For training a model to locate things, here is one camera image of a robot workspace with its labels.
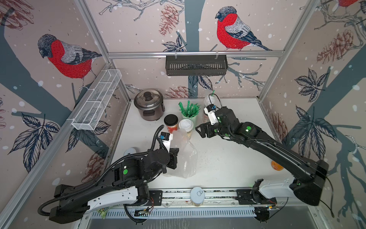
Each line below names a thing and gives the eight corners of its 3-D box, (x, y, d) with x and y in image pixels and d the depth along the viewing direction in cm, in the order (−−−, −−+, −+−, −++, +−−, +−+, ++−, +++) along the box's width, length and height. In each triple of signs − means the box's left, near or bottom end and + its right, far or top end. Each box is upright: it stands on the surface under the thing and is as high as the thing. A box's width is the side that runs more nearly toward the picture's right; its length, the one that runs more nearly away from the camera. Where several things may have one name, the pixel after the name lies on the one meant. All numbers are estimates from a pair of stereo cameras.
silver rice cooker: (139, 125, 106) (130, 107, 90) (144, 106, 119) (137, 87, 103) (162, 125, 106) (158, 107, 90) (165, 106, 119) (162, 87, 103)
